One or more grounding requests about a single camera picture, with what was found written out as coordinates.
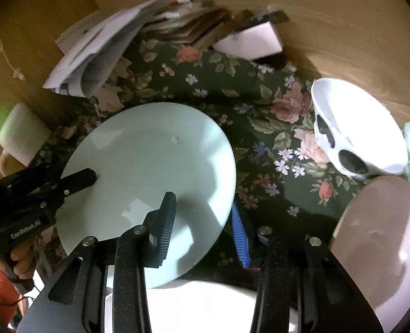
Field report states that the pink bowl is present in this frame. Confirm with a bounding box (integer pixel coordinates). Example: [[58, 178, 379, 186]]
[[330, 176, 410, 332]]

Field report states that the white plate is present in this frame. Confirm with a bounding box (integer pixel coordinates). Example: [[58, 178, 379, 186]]
[[104, 278, 300, 333]]

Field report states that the mint green plate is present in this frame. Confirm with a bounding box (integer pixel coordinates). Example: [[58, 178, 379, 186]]
[[56, 102, 236, 288]]

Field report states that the white bowl with black spots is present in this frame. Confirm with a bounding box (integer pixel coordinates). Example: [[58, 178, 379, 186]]
[[310, 77, 408, 181]]

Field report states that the person's left hand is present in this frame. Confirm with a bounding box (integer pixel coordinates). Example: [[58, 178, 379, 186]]
[[0, 238, 36, 280]]

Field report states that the beige plastic jar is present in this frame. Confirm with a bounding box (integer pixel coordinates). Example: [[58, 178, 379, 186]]
[[0, 103, 52, 177]]

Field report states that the floral dark tablecloth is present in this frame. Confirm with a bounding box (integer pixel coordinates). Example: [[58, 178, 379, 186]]
[[34, 39, 365, 281]]

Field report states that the white paper stack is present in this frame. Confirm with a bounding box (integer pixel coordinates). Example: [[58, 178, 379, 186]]
[[42, 0, 178, 99]]

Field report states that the small white box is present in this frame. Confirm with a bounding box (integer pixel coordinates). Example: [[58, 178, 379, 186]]
[[212, 22, 283, 60]]

